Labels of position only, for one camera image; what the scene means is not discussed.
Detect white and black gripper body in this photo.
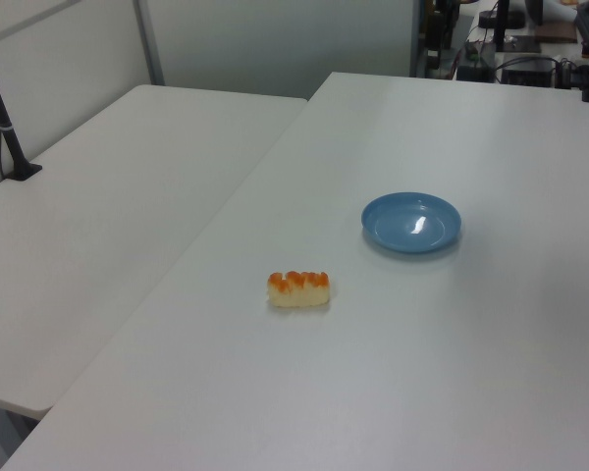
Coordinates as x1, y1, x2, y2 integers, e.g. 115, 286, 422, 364
430, 0, 456, 51

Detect bread roll with orange glaze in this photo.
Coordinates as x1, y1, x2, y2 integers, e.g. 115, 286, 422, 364
266, 269, 331, 310

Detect blue plastic plate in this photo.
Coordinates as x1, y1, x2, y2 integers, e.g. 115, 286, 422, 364
360, 191, 463, 254

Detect small black box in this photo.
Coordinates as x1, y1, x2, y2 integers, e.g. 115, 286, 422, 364
456, 62, 494, 82

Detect black upright pole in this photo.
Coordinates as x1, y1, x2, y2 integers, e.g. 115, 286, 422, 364
492, 0, 511, 53

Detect black round base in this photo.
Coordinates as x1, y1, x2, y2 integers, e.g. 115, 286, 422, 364
477, 10, 526, 29

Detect black electronics box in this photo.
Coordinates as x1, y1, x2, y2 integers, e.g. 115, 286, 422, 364
499, 55, 558, 89

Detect brown board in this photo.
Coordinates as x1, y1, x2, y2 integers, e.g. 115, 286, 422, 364
534, 24, 578, 42

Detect grey metal upright post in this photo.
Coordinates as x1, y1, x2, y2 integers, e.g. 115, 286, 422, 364
408, 0, 424, 79

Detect grey partition frame post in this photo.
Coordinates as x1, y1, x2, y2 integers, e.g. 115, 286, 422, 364
132, 0, 166, 86

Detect black camera stand pole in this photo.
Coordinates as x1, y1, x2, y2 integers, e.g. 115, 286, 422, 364
0, 37, 44, 183

